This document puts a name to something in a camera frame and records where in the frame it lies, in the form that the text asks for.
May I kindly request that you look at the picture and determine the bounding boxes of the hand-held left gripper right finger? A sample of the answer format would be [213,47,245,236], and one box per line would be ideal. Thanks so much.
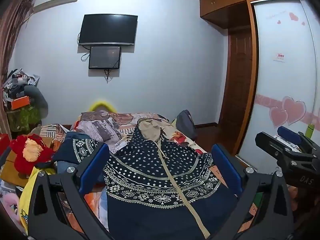
[207,144,295,240]

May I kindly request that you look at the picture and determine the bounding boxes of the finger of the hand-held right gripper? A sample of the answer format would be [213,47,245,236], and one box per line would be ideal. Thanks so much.
[277,126,320,153]
[255,131,317,166]

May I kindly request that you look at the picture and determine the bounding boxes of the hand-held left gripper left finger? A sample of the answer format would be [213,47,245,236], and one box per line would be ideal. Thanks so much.
[27,142,113,240]

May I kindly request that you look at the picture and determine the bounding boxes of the navy patterned hoodie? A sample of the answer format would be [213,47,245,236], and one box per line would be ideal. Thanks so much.
[52,118,240,240]

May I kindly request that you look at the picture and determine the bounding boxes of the pink heart stickers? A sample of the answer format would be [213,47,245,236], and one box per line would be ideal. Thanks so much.
[269,96,307,128]

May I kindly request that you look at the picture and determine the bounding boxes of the yellow round object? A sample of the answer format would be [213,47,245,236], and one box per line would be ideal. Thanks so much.
[89,99,118,113]

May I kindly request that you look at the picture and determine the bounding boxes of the grey-blue backpack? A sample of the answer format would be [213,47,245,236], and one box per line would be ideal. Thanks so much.
[176,109,198,141]

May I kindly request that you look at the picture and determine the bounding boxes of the red plush toy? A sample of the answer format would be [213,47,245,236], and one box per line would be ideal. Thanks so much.
[10,134,56,172]

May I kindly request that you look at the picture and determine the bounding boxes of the wooden door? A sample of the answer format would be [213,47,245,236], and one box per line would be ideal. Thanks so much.
[217,1,259,155]

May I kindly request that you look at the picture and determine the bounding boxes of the yellow cloth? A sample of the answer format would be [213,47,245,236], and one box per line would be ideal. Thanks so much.
[19,166,58,236]

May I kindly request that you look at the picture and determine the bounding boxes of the green patterned cloth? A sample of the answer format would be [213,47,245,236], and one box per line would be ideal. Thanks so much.
[6,105,42,133]

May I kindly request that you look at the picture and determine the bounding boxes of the brown cardboard box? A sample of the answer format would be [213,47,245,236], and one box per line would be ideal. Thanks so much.
[0,150,31,188]

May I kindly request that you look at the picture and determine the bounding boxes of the dark grey pillow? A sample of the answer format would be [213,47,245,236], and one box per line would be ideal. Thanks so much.
[24,85,49,121]

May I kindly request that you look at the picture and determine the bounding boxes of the pink plush toy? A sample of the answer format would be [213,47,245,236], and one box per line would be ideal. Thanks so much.
[0,194,21,221]

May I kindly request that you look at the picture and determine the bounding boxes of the orange box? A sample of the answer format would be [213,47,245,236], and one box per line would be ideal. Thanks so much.
[10,96,31,110]

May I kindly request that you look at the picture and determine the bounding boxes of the pile of papers and bags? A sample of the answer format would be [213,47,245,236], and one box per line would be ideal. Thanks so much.
[2,67,40,101]

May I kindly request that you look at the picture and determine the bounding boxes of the wooden overhead cabinet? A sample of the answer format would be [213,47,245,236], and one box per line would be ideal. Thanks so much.
[199,0,303,30]

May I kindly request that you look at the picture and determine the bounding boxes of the small wall monitor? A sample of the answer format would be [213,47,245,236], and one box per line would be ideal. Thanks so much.
[88,45,122,69]

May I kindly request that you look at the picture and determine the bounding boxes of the wall television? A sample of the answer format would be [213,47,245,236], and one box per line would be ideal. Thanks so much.
[78,14,138,47]

